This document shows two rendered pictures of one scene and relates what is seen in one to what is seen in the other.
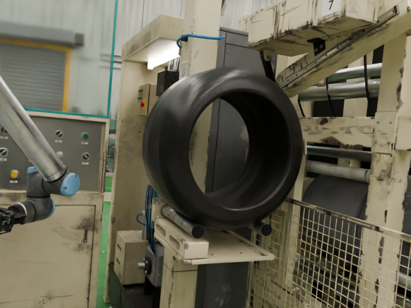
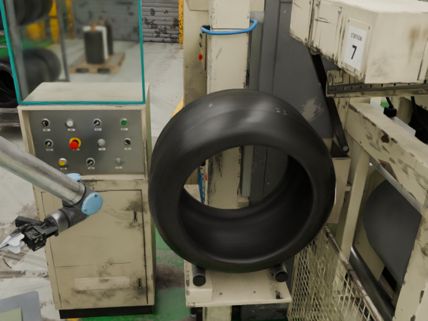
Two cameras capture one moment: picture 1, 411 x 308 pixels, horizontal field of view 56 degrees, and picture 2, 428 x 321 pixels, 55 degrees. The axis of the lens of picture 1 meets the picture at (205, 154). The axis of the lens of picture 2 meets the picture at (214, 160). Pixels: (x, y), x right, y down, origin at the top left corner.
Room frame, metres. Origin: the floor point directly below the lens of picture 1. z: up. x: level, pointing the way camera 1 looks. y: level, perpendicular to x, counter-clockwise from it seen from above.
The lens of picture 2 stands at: (0.31, -0.36, 1.86)
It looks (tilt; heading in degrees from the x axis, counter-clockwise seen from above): 26 degrees down; 18
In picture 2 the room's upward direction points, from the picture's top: 2 degrees clockwise
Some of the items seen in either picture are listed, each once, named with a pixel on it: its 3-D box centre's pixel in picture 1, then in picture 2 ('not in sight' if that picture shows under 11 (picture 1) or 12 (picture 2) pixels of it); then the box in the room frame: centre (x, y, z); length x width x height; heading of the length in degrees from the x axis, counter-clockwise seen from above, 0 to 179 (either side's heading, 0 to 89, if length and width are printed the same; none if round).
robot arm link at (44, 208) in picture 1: (37, 209); (74, 213); (1.54, 0.66, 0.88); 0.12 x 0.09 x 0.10; 162
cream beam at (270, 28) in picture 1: (314, 22); (363, 27); (1.54, -0.38, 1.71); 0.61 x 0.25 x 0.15; 24
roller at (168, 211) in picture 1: (180, 220); (196, 248); (1.47, 0.07, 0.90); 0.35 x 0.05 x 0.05; 24
